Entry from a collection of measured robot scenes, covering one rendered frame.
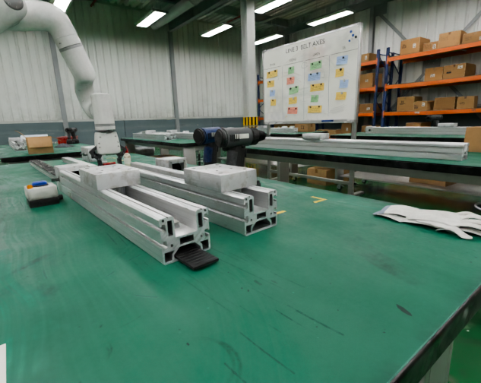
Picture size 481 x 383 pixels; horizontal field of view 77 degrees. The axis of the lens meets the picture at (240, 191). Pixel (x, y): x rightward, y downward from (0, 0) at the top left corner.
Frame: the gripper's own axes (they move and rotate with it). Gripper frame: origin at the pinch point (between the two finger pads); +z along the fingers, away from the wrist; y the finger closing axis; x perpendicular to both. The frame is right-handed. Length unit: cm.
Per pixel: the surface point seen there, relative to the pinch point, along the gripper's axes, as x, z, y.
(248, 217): 99, 2, 4
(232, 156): 72, -7, -15
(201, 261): 104, 5, 19
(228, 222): 94, 4, 5
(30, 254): 76, 6, 41
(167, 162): 33.4, -2.6, -12.0
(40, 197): 35.2, 3.3, 32.9
